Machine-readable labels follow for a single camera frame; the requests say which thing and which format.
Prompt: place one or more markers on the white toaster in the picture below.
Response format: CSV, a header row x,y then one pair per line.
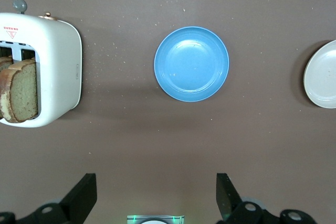
x,y
57,72

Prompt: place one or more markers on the blue plate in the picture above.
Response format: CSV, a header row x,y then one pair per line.
x,y
191,64

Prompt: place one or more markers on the beige plate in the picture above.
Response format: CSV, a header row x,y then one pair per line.
x,y
323,77

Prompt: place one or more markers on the brown bread slice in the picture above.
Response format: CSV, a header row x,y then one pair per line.
x,y
25,90
4,62

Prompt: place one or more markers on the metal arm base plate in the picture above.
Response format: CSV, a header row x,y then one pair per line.
x,y
135,218

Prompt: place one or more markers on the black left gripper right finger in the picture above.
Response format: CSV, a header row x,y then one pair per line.
x,y
228,203

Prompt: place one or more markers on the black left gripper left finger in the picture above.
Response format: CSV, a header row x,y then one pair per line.
x,y
78,197

